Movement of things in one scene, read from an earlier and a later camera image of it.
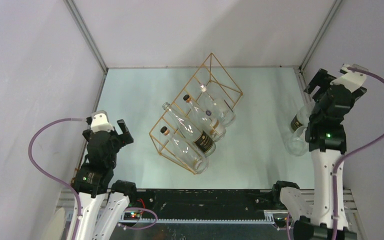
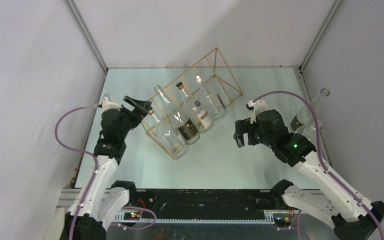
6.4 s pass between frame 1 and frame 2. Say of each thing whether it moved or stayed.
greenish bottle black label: stayed
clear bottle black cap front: moved
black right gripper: moved
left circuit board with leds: stayed
